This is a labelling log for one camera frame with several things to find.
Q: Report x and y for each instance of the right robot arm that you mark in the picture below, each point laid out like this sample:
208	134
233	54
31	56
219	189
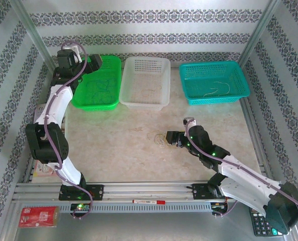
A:
246	185

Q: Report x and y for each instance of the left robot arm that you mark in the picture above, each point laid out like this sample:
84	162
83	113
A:
58	105

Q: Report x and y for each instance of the green plastic basket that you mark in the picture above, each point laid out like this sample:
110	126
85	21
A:
106	70

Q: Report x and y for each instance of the white plastic basket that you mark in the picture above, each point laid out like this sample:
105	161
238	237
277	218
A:
145	75

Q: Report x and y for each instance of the book with landscape cover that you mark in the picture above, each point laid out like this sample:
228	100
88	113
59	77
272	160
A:
39	113

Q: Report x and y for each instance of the red and white marker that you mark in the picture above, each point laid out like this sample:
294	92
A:
149	201

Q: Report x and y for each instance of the teal plastic basket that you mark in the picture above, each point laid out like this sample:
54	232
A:
211	72

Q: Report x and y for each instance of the black calculator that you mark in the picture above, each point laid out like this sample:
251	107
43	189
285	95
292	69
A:
259	226

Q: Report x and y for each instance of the small circuit board with lights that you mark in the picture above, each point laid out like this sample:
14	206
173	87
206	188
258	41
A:
80	207

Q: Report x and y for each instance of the red packet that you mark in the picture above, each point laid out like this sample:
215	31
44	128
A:
38	217

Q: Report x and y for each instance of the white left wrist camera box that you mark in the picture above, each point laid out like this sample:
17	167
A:
76	57

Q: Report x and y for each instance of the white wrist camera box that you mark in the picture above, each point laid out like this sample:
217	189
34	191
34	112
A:
76	57
191	123

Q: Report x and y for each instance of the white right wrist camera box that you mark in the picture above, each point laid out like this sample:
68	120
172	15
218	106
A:
191	123

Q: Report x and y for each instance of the aluminium frame post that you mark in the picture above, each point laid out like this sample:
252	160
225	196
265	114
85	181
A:
31	27
259	30

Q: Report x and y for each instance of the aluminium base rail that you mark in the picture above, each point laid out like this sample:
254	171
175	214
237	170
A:
144	187

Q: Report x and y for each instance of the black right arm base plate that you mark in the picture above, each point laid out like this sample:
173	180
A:
200	192

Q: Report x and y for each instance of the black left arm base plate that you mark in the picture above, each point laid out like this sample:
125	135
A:
97	192

